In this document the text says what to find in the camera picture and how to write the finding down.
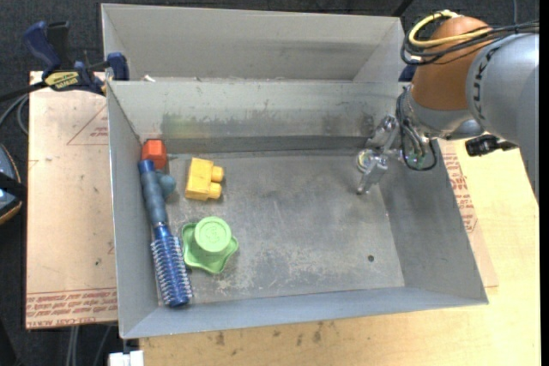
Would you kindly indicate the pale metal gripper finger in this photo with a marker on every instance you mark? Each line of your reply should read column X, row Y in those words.
column 364, row 160
column 372, row 175

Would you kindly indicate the grey metal bin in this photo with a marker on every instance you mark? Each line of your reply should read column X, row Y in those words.
column 291, row 227

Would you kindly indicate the yellow toy block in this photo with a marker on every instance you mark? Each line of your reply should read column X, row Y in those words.
column 200, row 181

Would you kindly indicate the green plastic cup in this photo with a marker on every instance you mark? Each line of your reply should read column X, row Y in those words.
column 210, row 243

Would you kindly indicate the orange toy block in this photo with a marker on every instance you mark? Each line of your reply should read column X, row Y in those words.
column 154, row 153

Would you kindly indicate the blue round hairbrush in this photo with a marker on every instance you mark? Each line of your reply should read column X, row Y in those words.
column 165, row 244

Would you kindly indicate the brown cardboard board red print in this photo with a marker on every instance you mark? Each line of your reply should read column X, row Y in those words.
column 68, row 201

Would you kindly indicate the black cylinder on white bracket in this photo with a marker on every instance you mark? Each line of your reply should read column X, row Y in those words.
column 484, row 145

